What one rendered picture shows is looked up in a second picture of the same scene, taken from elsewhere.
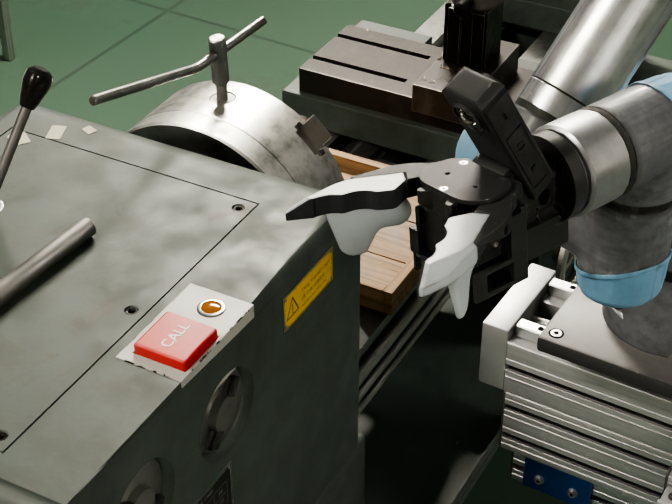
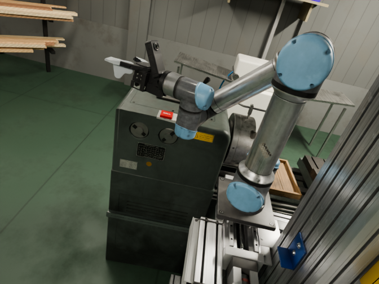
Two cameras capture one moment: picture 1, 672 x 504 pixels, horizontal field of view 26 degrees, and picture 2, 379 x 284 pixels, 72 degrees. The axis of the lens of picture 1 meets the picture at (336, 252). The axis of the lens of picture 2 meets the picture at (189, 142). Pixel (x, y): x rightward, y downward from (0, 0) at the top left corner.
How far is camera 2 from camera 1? 1.13 m
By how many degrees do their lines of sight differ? 48
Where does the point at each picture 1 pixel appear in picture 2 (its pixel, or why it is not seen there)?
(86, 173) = not seen: hidden behind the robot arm
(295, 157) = (244, 133)
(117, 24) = not seen: hidden behind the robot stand
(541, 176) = (155, 72)
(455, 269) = (112, 60)
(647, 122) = (185, 83)
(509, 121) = (149, 50)
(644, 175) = (177, 94)
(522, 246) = (142, 83)
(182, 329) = (168, 114)
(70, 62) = not seen: hidden behind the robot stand
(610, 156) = (170, 80)
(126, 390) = (151, 111)
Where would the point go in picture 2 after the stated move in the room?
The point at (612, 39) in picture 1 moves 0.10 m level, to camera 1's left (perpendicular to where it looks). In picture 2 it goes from (227, 88) to (213, 76)
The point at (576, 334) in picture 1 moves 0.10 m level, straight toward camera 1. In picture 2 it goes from (224, 182) to (202, 182)
